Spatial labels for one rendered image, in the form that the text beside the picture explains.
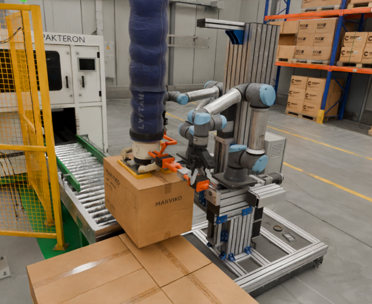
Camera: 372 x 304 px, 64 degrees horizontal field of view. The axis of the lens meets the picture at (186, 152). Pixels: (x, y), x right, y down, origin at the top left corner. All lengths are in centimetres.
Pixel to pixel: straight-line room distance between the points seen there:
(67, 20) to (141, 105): 919
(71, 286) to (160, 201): 69
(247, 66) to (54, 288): 178
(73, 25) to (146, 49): 920
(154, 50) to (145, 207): 91
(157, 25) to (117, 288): 151
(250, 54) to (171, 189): 101
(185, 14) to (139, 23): 1076
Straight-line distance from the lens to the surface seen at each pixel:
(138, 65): 181
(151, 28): 180
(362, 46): 904
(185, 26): 1254
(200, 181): 149
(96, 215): 257
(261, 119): 179
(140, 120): 186
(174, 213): 194
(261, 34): 212
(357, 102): 1040
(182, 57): 1246
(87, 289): 192
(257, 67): 212
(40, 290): 199
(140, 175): 186
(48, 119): 266
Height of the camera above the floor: 185
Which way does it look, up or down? 19 degrees down
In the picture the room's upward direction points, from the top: 3 degrees clockwise
